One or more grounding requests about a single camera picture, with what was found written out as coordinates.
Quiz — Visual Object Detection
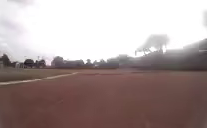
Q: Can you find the red track ground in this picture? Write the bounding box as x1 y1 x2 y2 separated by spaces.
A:
0 68 207 128

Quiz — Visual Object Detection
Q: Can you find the row of distant trees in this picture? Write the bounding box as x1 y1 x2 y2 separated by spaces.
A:
0 52 136 70

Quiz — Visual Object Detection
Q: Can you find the tall spreading tree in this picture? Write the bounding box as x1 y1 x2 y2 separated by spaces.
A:
134 33 171 56

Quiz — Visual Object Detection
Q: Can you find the pale kerb line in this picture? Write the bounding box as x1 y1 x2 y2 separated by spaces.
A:
0 71 80 88

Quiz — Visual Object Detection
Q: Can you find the grass strip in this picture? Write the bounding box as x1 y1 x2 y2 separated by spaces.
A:
0 67 79 83

